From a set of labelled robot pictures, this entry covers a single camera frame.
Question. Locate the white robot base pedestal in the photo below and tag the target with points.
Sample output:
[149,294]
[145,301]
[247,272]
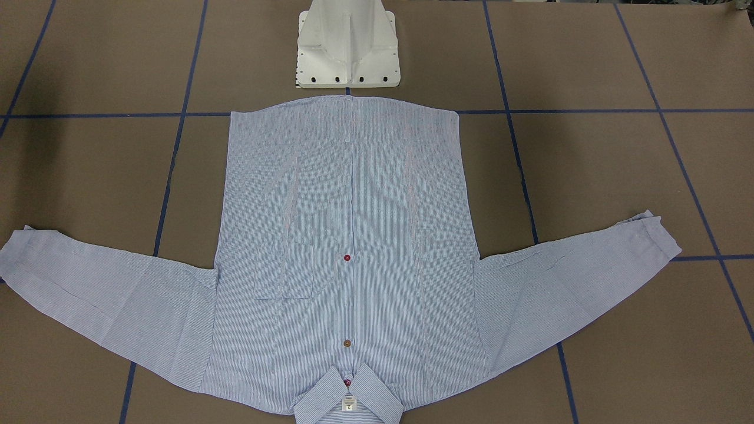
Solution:
[347,44]

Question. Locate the blue striped button shirt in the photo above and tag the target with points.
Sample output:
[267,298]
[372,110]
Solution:
[347,284]

